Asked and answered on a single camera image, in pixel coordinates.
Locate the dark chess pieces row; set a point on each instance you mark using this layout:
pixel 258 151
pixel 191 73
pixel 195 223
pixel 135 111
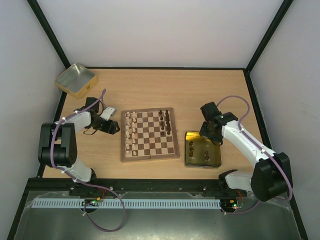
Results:
pixel 165 123

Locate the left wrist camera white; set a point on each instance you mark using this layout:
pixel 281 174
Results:
pixel 108 112

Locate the wooden chess board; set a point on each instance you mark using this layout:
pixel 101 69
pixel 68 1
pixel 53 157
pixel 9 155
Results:
pixel 140 136

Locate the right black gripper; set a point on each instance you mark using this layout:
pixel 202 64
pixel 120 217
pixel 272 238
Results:
pixel 210 132

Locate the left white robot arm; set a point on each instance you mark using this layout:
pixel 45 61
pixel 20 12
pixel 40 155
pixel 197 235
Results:
pixel 58 145

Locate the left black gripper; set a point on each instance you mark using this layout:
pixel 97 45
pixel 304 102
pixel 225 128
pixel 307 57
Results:
pixel 110 128

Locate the empty yellow tin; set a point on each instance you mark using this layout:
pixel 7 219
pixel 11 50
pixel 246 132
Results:
pixel 76 80

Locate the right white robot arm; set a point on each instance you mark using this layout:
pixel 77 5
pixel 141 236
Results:
pixel 271 176

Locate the grey slotted cable duct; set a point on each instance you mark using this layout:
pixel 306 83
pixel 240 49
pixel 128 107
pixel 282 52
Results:
pixel 79 203

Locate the yellow tin with dark pieces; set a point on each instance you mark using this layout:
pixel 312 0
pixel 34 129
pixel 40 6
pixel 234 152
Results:
pixel 200 152

